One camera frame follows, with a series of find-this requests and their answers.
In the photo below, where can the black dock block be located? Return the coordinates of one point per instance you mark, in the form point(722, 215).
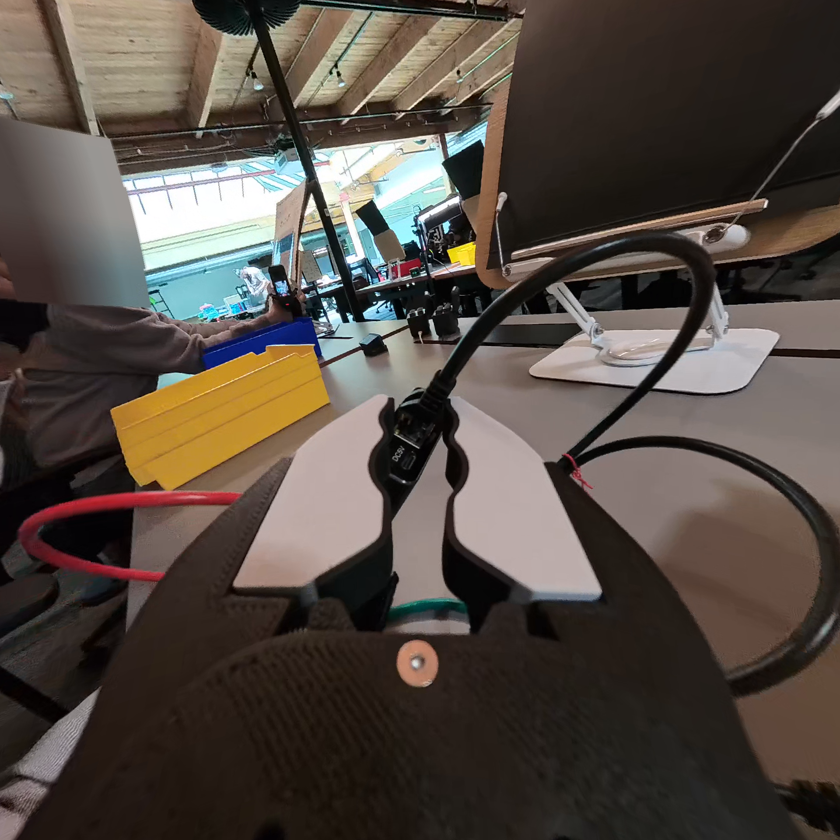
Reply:
point(420, 325)
point(446, 323)

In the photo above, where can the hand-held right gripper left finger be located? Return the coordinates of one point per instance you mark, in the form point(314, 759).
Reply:
point(315, 512)

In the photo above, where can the black steel column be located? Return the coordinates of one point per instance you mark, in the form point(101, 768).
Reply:
point(295, 131)

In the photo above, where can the black laptop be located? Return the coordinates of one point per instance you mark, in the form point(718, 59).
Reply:
point(656, 98)

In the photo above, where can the yellow plastic bin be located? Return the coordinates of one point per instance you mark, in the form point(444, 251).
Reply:
point(223, 426)

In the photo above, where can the black network adapter box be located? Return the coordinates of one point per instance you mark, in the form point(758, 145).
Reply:
point(407, 453)

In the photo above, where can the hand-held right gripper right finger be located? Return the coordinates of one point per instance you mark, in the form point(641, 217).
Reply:
point(518, 518)

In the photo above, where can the blue plastic bin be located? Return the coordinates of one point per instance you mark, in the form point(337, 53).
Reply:
point(262, 341)

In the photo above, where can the small black charger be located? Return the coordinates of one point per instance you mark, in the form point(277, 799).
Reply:
point(373, 344)

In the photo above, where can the rounded plywood panel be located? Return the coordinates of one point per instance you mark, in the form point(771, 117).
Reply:
point(787, 239)

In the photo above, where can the red twist tie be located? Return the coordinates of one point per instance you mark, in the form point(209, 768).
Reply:
point(577, 474)

